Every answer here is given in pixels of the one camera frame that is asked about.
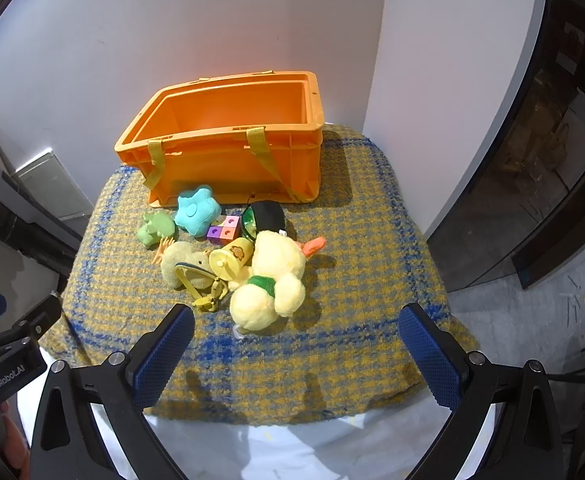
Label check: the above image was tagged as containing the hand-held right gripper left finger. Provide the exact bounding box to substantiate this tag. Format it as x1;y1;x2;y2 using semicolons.
31;303;196;480

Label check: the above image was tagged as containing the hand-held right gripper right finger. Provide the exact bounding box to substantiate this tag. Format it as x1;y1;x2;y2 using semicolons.
399;302;568;480

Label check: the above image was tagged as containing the olive plush toy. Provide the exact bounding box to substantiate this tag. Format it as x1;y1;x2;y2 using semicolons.
161;241;218;292

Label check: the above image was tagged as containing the green frog toy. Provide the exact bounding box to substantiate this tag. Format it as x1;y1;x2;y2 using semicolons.
139;211;177;248

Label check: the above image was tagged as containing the yellow duck plush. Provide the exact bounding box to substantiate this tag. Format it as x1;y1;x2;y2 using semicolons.
229;230;327;333

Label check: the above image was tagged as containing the black green ball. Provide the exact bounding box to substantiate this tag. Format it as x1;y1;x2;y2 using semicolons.
241;201;286;240

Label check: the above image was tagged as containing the orange plastic crate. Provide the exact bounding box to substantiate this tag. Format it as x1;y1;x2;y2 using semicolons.
114;70;326;209

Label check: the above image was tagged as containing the yellow plastic toy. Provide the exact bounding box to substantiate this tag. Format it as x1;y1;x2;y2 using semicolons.
175;265;228;313

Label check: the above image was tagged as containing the orange toy comb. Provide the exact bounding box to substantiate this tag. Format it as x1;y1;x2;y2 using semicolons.
152;239;173;266

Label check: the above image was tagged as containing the yellow blue plaid blanket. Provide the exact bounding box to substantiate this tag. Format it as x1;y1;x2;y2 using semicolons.
40;125;481;428

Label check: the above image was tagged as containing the yellow toy cup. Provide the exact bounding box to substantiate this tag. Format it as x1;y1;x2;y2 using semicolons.
208;238;254;281

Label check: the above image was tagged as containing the purple pink cube block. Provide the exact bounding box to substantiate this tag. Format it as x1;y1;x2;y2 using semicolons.
206;215;242;247

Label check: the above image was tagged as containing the teal star plush toy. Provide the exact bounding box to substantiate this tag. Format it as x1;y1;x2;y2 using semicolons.
174;186;222;236

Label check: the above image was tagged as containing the white bed sheet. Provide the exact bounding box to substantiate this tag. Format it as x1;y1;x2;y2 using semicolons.
17;345;503;480

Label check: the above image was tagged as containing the black metal frame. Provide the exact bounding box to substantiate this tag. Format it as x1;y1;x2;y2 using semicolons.
0;162;86;281

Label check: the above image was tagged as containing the white wall panel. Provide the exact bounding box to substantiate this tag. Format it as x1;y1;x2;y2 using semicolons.
12;147;93;221

